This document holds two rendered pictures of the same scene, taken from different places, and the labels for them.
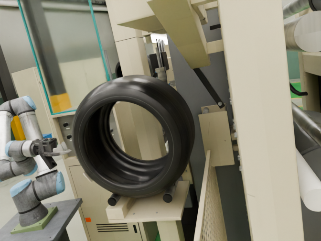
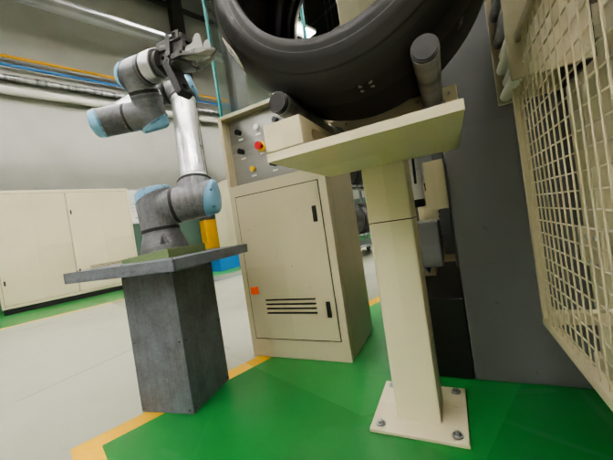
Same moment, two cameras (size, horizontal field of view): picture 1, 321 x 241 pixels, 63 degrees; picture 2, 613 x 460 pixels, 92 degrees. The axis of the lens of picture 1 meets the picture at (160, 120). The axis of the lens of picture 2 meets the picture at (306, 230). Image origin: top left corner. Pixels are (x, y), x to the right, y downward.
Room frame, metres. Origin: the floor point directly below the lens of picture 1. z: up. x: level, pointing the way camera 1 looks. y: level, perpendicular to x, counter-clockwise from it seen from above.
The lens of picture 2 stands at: (0.59, 0.18, 0.64)
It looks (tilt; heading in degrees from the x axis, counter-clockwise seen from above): 1 degrees down; 11
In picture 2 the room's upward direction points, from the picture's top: 9 degrees counter-clockwise
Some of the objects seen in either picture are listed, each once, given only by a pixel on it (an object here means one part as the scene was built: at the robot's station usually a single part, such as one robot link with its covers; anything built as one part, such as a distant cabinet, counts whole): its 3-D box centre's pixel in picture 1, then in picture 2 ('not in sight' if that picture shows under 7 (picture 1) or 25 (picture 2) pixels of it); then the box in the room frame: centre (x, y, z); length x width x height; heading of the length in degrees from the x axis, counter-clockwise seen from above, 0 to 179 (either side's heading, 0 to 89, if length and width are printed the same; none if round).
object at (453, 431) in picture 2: not in sight; (420, 406); (1.56, 0.08, 0.01); 0.27 x 0.27 x 0.02; 74
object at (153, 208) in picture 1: (152, 199); (373, 150); (1.31, 0.13, 0.80); 0.37 x 0.36 x 0.02; 74
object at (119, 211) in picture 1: (127, 194); (316, 149); (1.35, 0.26, 0.84); 0.36 x 0.09 x 0.06; 164
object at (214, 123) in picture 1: (217, 134); (531, 25); (1.42, -0.30, 1.05); 0.20 x 0.15 x 0.30; 164
